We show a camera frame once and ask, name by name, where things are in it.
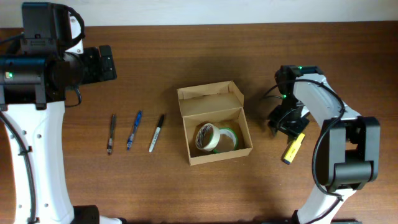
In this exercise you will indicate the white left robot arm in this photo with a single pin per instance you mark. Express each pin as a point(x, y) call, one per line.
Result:
point(39, 67)

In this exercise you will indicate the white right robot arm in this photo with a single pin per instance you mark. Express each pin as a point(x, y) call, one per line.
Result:
point(346, 154)

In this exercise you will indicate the green tape roll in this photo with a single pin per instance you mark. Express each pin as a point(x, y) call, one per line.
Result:
point(228, 141)

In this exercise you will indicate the black ballpoint pen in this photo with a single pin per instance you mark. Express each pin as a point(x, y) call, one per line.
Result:
point(111, 135)

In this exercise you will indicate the blue ballpoint pen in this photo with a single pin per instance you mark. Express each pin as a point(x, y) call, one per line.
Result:
point(134, 130)

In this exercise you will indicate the black sharpie marker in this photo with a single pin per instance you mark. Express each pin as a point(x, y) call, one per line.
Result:
point(156, 133)

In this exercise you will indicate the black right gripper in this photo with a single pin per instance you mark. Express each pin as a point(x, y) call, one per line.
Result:
point(289, 125)

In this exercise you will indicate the cardboard box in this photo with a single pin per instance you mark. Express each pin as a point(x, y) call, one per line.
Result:
point(220, 104)

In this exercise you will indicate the white masking tape roll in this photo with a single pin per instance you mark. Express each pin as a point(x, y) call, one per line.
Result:
point(207, 137)

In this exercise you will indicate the yellow highlighter marker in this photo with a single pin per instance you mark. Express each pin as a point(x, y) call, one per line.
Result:
point(293, 149)

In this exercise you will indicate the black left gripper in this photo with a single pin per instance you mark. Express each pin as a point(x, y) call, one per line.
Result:
point(106, 62)

